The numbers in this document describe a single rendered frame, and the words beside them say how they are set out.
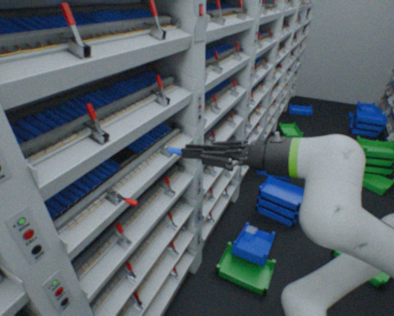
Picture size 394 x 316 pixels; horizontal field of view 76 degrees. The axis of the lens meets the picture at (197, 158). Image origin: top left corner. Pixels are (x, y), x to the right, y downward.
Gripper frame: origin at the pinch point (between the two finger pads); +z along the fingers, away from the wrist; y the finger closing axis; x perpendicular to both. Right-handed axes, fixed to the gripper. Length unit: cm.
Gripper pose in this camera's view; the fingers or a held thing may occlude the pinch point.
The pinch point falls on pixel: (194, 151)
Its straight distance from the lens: 71.3
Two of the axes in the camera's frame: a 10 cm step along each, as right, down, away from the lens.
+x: 1.9, 8.7, 4.5
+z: -8.7, -0.7, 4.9
